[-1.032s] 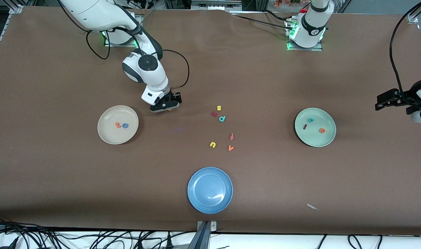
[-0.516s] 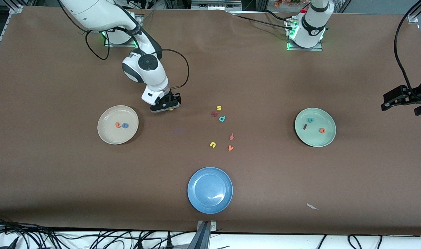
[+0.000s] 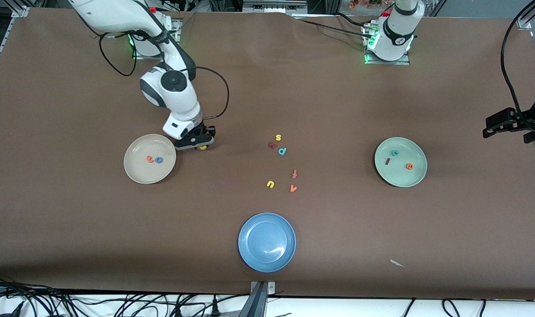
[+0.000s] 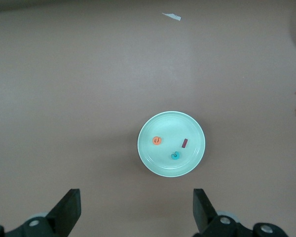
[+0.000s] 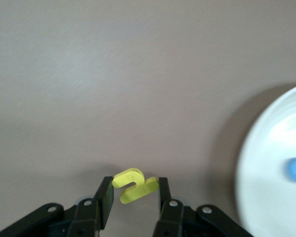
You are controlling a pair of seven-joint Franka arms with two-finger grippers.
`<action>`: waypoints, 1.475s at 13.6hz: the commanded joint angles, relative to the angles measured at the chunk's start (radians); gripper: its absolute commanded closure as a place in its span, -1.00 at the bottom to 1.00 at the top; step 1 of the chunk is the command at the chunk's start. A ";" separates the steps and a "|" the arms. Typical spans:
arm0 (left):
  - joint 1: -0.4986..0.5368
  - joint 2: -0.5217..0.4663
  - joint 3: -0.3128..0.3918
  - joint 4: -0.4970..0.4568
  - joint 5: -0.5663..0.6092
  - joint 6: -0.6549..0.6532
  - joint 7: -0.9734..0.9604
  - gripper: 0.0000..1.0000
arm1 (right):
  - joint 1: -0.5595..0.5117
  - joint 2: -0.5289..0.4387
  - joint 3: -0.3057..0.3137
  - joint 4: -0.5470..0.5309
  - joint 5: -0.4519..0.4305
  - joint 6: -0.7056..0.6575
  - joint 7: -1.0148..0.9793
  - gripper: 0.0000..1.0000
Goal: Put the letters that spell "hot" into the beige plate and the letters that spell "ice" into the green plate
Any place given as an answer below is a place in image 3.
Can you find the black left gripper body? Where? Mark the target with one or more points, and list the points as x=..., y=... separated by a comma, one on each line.
x=525, y=121

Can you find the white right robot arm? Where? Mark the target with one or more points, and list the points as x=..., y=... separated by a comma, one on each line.
x=179, y=101

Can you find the beige brown plate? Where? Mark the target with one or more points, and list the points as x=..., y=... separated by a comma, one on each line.
x=148, y=174

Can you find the teal letter p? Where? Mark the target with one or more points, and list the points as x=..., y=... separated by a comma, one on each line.
x=283, y=151

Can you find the brown table cover sheet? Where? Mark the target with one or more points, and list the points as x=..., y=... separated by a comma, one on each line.
x=267, y=88

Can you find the green plate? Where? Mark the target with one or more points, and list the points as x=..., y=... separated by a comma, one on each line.
x=401, y=174

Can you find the blue plate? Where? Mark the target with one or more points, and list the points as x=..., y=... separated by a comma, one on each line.
x=267, y=242

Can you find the white paper scrap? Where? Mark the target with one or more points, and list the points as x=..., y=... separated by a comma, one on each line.
x=397, y=263

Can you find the grey power box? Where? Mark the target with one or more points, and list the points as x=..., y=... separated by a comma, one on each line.
x=274, y=6

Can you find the black power plug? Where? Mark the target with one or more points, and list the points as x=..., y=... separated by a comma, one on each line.
x=215, y=308
x=178, y=311

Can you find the orange flowers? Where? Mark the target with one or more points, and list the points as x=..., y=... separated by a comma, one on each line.
x=364, y=3

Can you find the aluminium frame profile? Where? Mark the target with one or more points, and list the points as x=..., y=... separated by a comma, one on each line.
x=20, y=9
x=523, y=23

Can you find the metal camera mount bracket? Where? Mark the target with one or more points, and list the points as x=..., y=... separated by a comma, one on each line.
x=259, y=304

